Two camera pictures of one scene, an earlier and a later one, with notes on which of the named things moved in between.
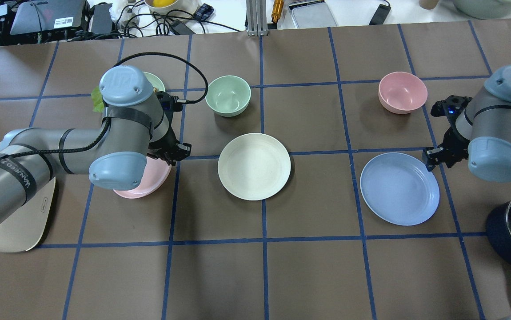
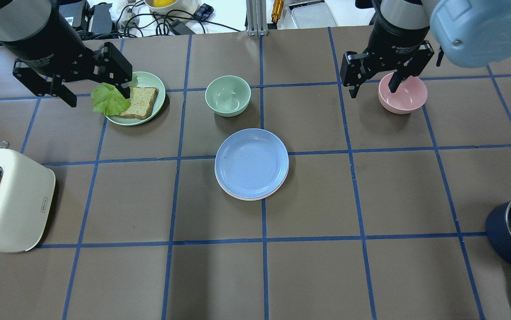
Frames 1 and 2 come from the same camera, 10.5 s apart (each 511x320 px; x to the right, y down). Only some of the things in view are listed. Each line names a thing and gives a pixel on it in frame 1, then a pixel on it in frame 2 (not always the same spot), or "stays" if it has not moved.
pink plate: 157,173 → 254,198
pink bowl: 401,93 stays
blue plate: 399,188 → 251,162
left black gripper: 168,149 → 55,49
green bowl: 228,96 stays
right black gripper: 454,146 → 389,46
